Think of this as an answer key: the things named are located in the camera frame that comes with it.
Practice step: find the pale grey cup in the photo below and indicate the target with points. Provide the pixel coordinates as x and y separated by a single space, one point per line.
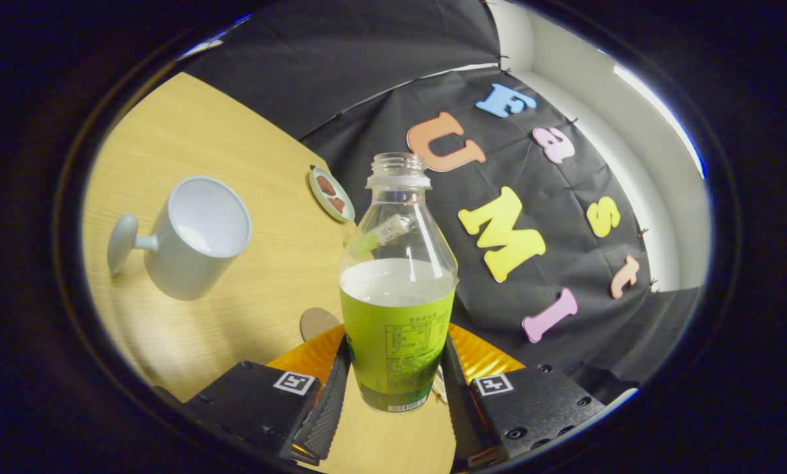
182 263

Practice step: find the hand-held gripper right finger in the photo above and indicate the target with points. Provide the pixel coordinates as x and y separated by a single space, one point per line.
459 408

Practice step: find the pale green plate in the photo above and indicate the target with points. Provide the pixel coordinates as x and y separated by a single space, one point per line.
321 201

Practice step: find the brown food piece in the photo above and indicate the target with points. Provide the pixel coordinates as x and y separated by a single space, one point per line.
326 185
338 205

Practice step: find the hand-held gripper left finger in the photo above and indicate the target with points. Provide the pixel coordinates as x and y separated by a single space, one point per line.
330 408

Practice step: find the wooden table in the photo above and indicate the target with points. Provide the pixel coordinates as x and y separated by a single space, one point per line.
248 151

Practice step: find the clear juice bottle green label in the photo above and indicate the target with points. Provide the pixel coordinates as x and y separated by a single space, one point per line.
396 342

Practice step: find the round brown coaster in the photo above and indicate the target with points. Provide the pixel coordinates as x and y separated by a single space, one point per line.
315 324

